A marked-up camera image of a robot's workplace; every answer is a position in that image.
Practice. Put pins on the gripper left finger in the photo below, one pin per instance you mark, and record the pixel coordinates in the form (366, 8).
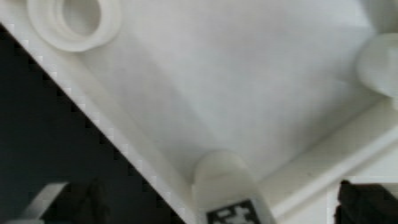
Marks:
(65, 204)

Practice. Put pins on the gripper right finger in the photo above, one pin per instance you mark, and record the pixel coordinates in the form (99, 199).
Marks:
(367, 204)

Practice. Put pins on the white table leg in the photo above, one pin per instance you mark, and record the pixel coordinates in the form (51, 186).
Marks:
(227, 199)

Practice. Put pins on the white square table top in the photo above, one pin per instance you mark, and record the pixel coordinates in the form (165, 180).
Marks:
(209, 75)

